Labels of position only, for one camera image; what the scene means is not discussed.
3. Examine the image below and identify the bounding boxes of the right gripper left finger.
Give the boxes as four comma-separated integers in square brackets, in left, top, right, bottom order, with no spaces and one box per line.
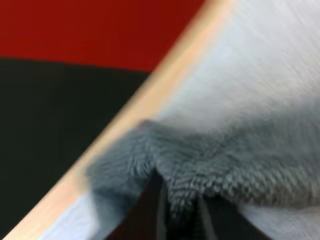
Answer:
[120,166,176,240]

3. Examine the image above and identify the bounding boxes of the grey-green towel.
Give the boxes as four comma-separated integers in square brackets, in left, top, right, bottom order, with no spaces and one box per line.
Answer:
[86,119,320,216]

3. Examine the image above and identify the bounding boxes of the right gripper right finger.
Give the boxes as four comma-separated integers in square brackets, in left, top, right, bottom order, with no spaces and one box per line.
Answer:
[191,193,261,240]

